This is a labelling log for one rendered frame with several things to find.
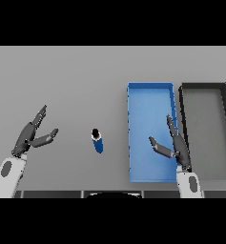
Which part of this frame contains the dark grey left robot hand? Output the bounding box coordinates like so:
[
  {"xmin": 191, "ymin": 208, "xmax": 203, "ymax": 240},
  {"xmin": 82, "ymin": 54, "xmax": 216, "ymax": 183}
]
[{"xmin": 10, "ymin": 104, "xmax": 59, "ymax": 159}]

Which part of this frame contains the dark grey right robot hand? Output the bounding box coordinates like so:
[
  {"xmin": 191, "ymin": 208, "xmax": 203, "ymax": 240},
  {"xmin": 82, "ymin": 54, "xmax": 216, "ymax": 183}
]
[{"xmin": 148, "ymin": 113, "xmax": 193, "ymax": 173}]

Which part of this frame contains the blue bin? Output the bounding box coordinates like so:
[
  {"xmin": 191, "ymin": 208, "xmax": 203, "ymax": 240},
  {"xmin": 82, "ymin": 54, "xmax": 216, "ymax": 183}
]
[{"xmin": 127, "ymin": 82, "xmax": 179, "ymax": 184}]

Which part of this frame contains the dark grey bin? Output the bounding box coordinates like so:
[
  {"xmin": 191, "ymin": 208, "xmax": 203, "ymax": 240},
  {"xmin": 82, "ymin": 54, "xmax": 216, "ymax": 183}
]
[{"xmin": 178, "ymin": 82, "xmax": 226, "ymax": 181}]

